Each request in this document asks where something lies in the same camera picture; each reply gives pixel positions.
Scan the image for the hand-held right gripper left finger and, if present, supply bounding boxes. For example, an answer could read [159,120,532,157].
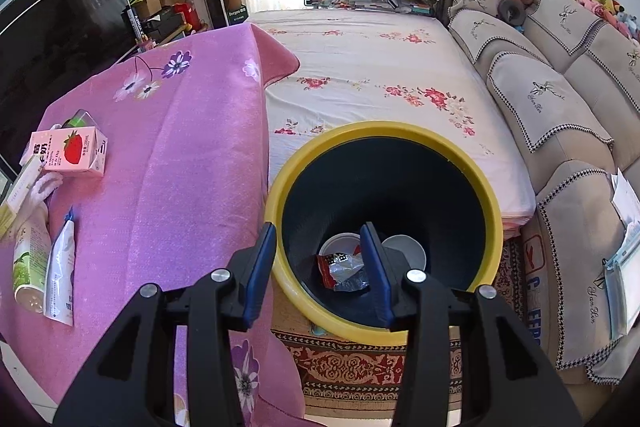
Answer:
[52,222,277,427]

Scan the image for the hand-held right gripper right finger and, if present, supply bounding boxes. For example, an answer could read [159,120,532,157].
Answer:
[360,222,583,427]

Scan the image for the red snack wrapper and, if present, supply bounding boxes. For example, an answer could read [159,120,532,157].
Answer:
[317,252,371,293]

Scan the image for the yellow-rimmed black trash bin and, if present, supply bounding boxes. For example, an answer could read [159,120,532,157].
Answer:
[263,121,503,345]

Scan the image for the white snack packet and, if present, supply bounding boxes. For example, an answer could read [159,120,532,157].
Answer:
[44,206,76,327]

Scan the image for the pink strawberry milk carton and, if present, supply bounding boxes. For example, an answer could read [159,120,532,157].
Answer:
[30,127,108,178]

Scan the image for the green drink can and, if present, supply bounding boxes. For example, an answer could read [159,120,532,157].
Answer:
[12,207,53,313]

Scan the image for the green plastic cup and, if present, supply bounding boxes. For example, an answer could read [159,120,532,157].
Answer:
[60,109,98,131]

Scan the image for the pale yellow box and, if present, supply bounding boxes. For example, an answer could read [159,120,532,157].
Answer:
[0,154,46,239]

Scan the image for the white paper cup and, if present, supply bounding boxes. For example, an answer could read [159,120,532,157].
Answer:
[319,233,362,258]
[382,234,427,273]

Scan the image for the red patterned carpet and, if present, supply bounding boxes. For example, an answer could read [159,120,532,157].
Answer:
[270,237,527,419]

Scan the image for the pink floral blanket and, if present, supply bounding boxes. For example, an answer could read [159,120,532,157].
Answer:
[0,23,311,427]

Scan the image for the printed cardboard box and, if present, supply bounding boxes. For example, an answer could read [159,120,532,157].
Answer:
[520,232,552,349]

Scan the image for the white floral bed sheet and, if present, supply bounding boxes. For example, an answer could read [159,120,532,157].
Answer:
[245,7,538,239]

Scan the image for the beige sofa with deer covers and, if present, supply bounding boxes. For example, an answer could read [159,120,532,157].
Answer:
[442,0,640,388]

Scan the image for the white crumpled tissue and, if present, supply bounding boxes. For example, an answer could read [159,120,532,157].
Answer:
[30,172,64,208]

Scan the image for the white papers on sofa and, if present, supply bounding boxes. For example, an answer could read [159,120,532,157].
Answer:
[602,222,640,343]

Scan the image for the white loose papers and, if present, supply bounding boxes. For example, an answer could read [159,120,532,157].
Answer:
[611,169,640,229]

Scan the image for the red box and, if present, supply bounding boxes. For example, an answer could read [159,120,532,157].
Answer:
[172,2,202,34]

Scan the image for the black long box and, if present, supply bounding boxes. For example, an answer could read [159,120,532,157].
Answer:
[122,7,147,41]

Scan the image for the grey neck pillow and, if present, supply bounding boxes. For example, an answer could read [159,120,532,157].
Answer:
[497,0,527,26]

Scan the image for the black flat television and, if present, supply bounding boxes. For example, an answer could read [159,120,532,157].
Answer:
[0,0,140,188]

